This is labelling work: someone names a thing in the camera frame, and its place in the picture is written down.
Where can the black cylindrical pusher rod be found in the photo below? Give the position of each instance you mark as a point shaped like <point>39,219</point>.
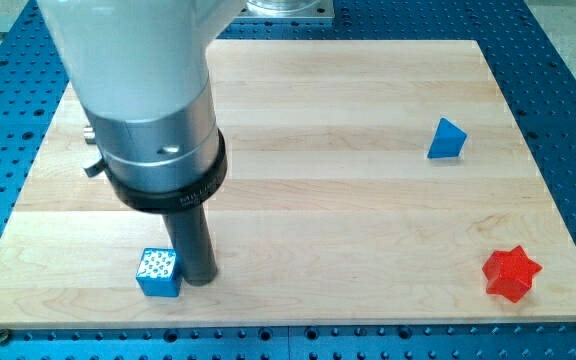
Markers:
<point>191,240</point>

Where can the black flange ring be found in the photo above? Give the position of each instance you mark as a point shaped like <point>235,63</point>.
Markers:
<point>181,199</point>

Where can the blue cube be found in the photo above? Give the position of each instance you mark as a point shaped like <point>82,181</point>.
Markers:
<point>158,273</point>

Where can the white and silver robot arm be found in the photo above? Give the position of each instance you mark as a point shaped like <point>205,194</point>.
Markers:
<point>139,69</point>

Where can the wooden board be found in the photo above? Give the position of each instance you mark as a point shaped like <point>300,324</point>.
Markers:
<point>331,212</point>

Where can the left board clamp screw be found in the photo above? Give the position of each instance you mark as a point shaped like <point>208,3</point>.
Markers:
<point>5,336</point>

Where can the blue triangular prism block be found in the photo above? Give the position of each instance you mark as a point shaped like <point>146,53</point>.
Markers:
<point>448,140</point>

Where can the red star block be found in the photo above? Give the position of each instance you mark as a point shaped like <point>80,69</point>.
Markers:
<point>510,273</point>

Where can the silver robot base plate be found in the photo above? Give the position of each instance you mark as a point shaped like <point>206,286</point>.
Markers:
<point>287,11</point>

